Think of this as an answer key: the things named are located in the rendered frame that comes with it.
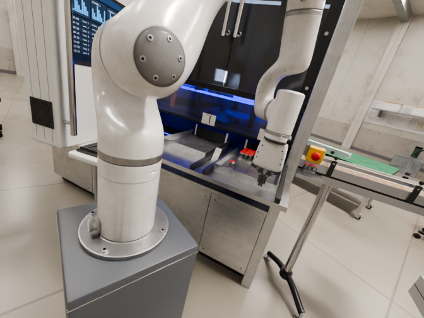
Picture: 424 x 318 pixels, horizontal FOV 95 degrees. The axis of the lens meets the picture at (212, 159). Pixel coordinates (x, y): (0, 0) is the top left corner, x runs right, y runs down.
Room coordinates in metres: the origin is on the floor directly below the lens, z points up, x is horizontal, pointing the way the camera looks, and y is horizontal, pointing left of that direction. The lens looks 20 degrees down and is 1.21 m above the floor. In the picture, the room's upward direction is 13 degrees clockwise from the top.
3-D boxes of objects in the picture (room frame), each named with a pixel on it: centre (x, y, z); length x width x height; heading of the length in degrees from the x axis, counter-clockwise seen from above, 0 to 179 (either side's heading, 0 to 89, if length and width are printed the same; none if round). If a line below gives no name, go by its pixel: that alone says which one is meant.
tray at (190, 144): (1.04, 0.10, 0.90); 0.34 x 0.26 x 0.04; 160
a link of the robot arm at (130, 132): (0.38, 0.18, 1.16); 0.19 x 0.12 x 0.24; 40
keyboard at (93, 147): (0.98, 0.51, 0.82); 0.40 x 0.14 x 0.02; 169
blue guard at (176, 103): (1.30, 0.54, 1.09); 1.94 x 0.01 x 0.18; 70
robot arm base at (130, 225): (0.36, 0.16, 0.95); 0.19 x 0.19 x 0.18
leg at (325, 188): (1.04, -0.68, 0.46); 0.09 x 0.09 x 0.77; 70
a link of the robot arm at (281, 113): (0.66, -0.19, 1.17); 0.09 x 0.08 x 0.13; 40
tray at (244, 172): (0.86, -0.19, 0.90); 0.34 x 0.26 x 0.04; 160
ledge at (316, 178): (0.99, -0.52, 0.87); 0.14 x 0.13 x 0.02; 160
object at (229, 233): (1.77, 0.37, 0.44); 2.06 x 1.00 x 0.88; 70
